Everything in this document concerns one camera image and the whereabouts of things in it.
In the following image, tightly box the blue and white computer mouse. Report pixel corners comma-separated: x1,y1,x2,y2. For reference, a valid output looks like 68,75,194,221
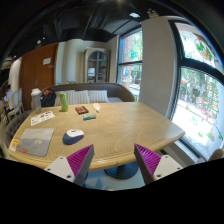
62,129,84,145

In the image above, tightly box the striped cushion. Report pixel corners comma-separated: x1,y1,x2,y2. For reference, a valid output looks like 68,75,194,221
54,89,110,107

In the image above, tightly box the clear plastic wrapper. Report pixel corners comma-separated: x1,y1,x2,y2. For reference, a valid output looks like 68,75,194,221
93,103,101,112

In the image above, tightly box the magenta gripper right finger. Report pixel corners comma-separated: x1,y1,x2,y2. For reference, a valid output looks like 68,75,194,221
134,144,182,185

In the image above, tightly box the white sticker sheet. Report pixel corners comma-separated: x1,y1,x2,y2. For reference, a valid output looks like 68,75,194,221
31,111,55,126

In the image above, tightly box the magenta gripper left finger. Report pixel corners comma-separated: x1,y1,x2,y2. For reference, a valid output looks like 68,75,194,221
45,145,94,186

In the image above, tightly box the brown wooden door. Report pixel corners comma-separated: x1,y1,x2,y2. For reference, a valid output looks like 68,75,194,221
19,43,58,110

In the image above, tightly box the grey printed mouse pad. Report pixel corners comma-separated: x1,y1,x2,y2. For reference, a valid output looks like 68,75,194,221
16,128,54,157

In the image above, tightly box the wooden glass cabinet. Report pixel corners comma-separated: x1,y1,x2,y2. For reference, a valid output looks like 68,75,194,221
84,48,110,83

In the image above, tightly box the black backpack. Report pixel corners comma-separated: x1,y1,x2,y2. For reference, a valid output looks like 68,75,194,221
41,88,56,107

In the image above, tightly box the green can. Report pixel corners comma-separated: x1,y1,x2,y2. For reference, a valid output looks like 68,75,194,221
60,92,68,112

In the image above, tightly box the grey tufted chair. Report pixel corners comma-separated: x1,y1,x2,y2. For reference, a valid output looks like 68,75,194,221
4,111,31,147

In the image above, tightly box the black round table base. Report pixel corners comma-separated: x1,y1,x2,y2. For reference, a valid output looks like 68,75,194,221
105,162,139,180

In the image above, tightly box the black and red card box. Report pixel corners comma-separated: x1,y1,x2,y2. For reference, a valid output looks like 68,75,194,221
75,106,88,115

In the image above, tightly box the clear shaker bottle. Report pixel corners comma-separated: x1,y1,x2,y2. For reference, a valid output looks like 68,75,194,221
31,88,41,113

